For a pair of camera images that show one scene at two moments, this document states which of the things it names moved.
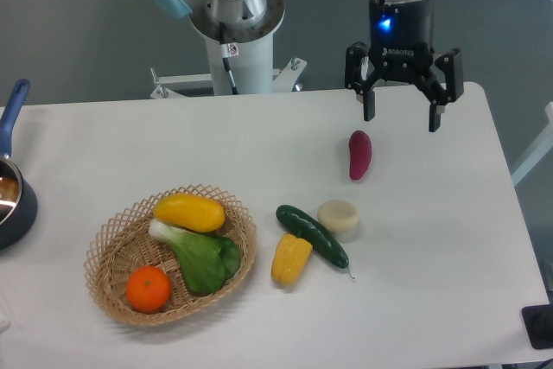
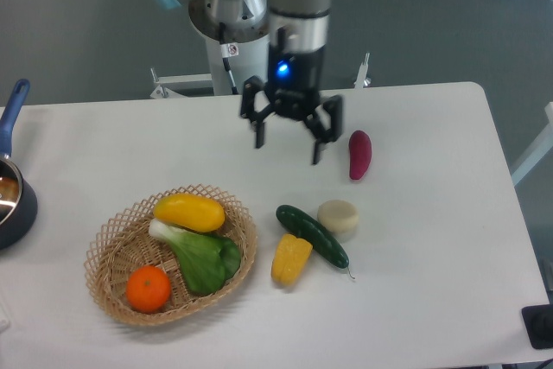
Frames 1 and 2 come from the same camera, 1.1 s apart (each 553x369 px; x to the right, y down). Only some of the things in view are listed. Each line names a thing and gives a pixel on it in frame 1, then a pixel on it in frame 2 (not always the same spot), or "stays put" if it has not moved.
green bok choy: (207, 261) stays put
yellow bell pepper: (290, 258) stays put
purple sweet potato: (360, 151) stays put
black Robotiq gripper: (400, 48) to (294, 83)
